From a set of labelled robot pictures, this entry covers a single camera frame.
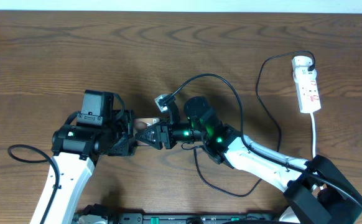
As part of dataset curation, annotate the Galaxy S25 Ultra smartphone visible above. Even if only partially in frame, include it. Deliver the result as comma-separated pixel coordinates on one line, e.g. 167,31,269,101
134,118,160,149

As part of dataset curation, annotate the black charger cable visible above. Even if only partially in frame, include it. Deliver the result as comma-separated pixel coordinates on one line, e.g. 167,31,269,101
180,50,317,198

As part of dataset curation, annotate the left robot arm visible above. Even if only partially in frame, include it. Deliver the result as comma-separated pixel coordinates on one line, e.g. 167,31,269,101
31,90,136,223

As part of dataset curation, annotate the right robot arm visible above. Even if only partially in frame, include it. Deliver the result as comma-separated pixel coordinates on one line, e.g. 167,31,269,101
136,95,362,223

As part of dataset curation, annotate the white power strip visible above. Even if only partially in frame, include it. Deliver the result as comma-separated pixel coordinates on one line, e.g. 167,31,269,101
292,55,321,114

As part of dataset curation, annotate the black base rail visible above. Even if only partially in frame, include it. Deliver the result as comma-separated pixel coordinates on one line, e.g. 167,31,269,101
71,204,275,224

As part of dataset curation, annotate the white power strip cord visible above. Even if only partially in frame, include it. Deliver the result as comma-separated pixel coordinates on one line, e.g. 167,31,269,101
309,112,318,158

